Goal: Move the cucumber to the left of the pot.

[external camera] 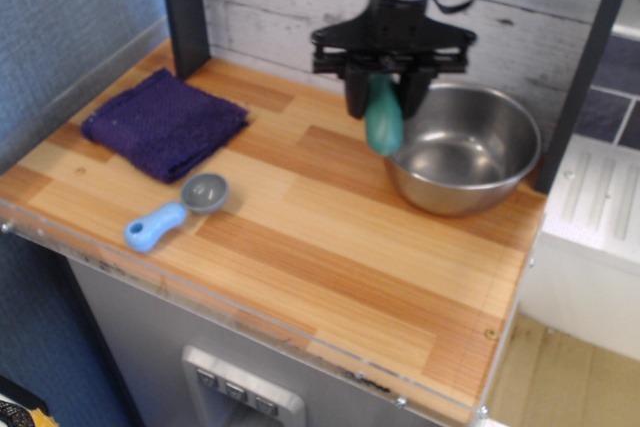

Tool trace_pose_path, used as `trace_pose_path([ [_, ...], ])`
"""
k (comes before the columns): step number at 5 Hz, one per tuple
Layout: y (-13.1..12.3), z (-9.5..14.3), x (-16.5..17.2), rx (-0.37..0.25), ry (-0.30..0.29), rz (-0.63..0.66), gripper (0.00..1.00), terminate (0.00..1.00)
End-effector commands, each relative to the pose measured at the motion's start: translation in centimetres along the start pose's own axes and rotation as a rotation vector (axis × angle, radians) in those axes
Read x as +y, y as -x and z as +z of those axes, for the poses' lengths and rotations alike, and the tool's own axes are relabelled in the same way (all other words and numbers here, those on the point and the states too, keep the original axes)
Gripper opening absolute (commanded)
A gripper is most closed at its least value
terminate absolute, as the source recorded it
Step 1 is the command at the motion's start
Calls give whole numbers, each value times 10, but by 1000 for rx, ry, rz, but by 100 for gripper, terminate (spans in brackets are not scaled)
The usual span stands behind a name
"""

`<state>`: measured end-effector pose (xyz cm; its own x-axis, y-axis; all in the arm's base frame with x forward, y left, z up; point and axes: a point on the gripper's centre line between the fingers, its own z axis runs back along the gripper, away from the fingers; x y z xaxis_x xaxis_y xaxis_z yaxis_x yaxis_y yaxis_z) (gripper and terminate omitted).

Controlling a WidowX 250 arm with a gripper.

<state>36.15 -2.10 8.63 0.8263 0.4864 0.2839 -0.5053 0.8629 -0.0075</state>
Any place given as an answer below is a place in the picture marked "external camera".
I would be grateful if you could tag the clear acrylic table edge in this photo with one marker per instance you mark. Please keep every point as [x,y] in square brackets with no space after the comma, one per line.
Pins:
[402,305]

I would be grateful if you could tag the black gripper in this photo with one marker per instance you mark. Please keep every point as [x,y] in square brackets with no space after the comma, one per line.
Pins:
[390,36]

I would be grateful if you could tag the silver toy fridge cabinet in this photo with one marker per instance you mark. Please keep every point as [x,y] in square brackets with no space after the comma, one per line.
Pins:
[210,347]

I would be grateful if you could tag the black yellow object corner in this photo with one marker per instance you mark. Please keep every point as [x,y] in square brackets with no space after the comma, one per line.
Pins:
[20,407]

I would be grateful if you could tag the blue grey toy scoop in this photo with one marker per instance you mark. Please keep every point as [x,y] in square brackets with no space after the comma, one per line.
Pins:
[202,194]

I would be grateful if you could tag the stainless steel bowl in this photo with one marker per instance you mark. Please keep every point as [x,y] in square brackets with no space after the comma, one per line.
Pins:
[465,150]

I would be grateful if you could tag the dark grey left post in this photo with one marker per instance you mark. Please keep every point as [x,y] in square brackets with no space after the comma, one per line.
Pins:
[189,36]

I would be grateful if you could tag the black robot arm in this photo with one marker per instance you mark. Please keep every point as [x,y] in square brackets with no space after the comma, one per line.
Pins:
[390,37]

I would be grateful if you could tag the white toy sink unit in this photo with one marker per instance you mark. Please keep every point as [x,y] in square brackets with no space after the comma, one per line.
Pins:
[584,276]

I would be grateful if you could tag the purple folded towel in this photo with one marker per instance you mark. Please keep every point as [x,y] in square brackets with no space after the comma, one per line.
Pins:
[163,126]

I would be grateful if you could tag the grey dispenser button panel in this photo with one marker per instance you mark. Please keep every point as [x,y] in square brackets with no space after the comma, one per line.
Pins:
[223,393]

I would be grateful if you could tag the green toy cucumber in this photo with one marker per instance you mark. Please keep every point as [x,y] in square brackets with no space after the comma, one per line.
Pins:
[383,116]

